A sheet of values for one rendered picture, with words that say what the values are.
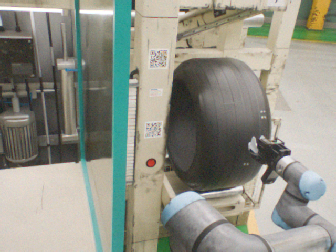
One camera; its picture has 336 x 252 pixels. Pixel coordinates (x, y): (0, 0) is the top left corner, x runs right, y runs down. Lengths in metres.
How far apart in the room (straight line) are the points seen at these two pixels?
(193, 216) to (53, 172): 0.47
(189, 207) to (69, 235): 0.29
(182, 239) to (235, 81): 0.75
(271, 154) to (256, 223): 1.75
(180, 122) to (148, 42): 0.67
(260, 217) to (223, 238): 2.25
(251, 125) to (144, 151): 0.44
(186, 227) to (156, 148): 0.70
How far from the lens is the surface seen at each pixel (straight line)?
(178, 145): 1.82
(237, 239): 0.79
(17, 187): 1.06
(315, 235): 1.02
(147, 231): 1.74
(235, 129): 1.34
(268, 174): 1.27
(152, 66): 1.31
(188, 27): 1.75
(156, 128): 1.42
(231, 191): 1.66
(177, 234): 0.84
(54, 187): 1.04
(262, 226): 2.95
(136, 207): 1.63
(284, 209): 1.14
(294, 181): 1.13
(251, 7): 1.71
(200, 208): 0.83
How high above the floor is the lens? 1.89
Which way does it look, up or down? 27 degrees down
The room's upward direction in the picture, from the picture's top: 5 degrees clockwise
